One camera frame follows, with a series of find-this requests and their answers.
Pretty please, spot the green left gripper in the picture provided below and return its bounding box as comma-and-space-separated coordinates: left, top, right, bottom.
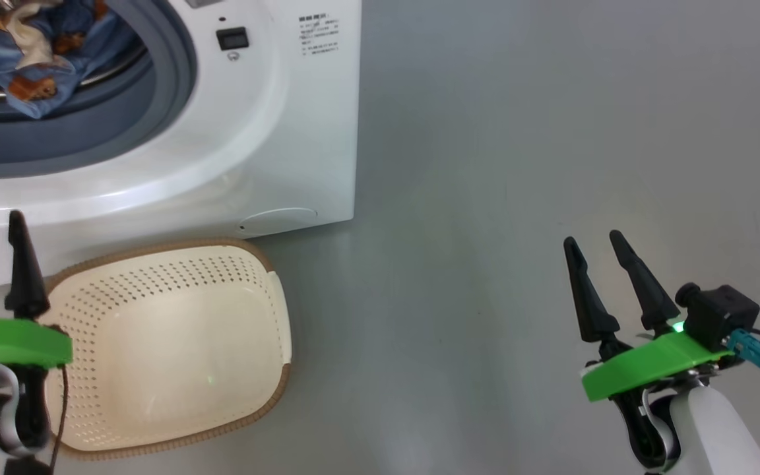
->
0, 210, 73, 456

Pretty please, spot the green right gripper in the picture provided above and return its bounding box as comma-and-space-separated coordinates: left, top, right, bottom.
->
563, 230, 734, 470

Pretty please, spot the blue printed garment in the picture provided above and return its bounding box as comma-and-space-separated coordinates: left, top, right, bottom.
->
0, 0, 138, 120

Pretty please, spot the white washing machine body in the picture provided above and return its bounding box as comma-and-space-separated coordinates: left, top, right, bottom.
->
0, 0, 362, 291

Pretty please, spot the black door latch socket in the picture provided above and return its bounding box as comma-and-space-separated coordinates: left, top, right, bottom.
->
216, 26, 249, 51

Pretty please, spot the cream perforated laundry basket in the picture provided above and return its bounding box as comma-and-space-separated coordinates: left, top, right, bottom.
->
40, 237, 293, 460

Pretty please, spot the round white filter cover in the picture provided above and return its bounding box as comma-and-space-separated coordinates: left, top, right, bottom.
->
240, 208, 318, 236

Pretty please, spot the printed text label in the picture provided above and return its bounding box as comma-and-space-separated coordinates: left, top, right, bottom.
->
299, 13, 341, 57

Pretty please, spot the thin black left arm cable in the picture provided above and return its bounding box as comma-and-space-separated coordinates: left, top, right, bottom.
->
49, 365, 70, 475

